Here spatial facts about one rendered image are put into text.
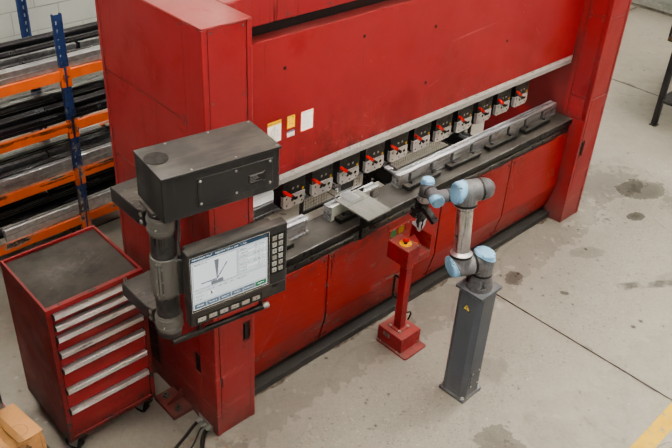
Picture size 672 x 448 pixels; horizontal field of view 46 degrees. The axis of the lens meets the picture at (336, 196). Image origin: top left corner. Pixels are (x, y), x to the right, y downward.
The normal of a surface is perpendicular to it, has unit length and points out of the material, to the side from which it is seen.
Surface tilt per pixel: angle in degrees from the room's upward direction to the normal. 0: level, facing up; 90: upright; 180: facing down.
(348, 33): 90
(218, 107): 90
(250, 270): 90
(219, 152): 0
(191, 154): 0
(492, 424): 0
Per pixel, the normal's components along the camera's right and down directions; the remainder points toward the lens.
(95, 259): 0.05, -0.84
